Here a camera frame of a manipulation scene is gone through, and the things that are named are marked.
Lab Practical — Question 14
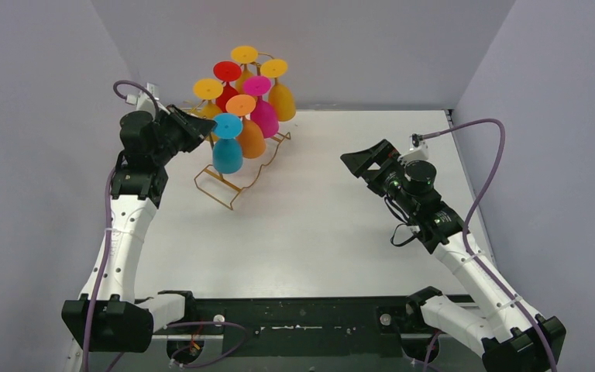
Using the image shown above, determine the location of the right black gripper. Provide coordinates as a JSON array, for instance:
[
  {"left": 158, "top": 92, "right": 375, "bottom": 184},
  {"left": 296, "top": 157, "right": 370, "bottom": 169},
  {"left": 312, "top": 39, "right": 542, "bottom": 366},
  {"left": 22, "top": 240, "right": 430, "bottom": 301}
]
[{"left": 342, "top": 139, "right": 418, "bottom": 214}]

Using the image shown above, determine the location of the blue plastic wine glass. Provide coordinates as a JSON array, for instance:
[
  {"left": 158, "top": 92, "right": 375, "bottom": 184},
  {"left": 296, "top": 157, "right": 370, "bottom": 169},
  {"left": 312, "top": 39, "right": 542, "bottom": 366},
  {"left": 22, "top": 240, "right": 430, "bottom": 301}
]
[{"left": 212, "top": 113, "right": 243, "bottom": 174}]

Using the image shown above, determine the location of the orange plastic wine glass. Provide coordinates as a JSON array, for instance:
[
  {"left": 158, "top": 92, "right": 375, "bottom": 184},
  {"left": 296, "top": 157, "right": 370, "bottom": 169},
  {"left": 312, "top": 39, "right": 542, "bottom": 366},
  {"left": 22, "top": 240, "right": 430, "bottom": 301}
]
[{"left": 225, "top": 94, "right": 266, "bottom": 159}]

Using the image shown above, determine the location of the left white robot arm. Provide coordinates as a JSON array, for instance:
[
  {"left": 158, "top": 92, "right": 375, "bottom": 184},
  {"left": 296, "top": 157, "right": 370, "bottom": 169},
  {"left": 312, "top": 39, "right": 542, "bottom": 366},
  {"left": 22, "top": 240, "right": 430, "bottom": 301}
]
[{"left": 61, "top": 105, "right": 216, "bottom": 353}]

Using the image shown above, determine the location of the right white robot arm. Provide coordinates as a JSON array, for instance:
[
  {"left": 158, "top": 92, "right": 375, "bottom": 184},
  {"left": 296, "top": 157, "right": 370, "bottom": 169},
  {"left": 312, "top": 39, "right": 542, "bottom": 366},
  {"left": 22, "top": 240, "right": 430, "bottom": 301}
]
[{"left": 340, "top": 139, "right": 566, "bottom": 371}]

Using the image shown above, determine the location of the yellow front-left wine glass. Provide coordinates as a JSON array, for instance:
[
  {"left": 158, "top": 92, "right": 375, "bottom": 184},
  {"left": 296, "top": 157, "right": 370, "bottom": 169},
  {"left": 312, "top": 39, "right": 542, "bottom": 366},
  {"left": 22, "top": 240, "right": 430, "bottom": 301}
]
[{"left": 191, "top": 78, "right": 223, "bottom": 119}]

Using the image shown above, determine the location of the magenta plastic wine glass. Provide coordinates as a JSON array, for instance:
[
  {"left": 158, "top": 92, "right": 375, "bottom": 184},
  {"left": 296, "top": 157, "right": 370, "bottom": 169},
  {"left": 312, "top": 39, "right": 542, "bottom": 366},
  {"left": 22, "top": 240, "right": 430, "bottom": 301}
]
[{"left": 243, "top": 76, "right": 279, "bottom": 138}]

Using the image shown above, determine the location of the red plastic wine glass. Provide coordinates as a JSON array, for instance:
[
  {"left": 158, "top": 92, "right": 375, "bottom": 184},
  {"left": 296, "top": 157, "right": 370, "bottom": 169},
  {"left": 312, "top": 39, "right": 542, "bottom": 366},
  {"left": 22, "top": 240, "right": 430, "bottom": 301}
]
[{"left": 212, "top": 60, "right": 242, "bottom": 112}]

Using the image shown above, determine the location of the yellow right wine glass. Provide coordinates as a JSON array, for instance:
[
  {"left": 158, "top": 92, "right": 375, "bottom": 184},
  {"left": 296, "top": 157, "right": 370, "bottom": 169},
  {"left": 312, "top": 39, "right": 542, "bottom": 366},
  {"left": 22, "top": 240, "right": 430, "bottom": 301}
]
[{"left": 260, "top": 58, "right": 296, "bottom": 122}]

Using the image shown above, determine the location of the yellow back wine glass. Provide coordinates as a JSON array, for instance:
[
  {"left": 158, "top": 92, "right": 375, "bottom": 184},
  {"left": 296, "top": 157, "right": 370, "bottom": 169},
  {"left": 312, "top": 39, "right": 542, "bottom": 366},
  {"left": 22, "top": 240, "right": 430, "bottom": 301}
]
[{"left": 230, "top": 45, "right": 259, "bottom": 94}]

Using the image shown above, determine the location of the gold wire glass rack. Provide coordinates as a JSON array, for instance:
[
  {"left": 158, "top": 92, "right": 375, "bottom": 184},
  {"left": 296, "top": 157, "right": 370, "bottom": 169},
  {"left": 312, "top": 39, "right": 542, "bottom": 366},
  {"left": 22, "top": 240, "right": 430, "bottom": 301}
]
[{"left": 183, "top": 51, "right": 292, "bottom": 211}]

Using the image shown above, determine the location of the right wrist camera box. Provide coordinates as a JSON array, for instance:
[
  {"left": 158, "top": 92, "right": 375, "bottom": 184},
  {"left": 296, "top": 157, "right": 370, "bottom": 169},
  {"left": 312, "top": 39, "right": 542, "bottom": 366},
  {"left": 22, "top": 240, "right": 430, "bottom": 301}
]
[{"left": 406, "top": 133, "right": 429, "bottom": 163}]

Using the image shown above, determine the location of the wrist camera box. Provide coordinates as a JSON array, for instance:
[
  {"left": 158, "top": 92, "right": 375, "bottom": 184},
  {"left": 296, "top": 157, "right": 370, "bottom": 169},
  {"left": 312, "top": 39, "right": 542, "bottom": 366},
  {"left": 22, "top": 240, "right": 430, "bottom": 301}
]
[
  {"left": 136, "top": 82, "right": 160, "bottom": 116},
  {"left": 406, "top": 133, "right": 429, "bottom": 163}
]

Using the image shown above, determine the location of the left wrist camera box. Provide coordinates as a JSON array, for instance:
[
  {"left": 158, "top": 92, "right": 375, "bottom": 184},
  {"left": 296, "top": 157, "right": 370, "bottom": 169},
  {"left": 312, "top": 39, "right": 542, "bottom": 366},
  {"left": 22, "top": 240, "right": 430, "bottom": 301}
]
[{"left": 136, "top": 82, "right": 160, "bottom": 116}]

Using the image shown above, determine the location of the black base frame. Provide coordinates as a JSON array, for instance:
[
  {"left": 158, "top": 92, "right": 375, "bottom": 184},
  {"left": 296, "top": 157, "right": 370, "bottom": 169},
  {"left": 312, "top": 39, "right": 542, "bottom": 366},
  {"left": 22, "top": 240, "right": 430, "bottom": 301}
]
[{"left": 156, "top": 295, "right": 435, "bottom": 360}]

